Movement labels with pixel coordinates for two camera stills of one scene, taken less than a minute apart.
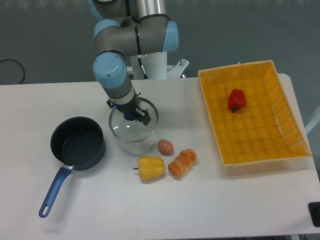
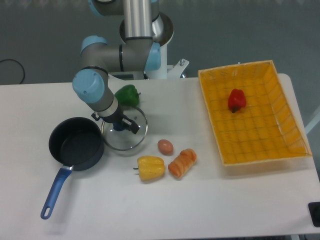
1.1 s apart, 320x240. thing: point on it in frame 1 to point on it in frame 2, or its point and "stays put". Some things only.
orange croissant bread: [183, 163] stays put
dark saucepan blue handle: [78, 142] stays put
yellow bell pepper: [150, 168] stays put
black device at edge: [314, 208] stays put
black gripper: [142, 115] to [117, 117]
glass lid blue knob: [133, 130] to [126, 140]
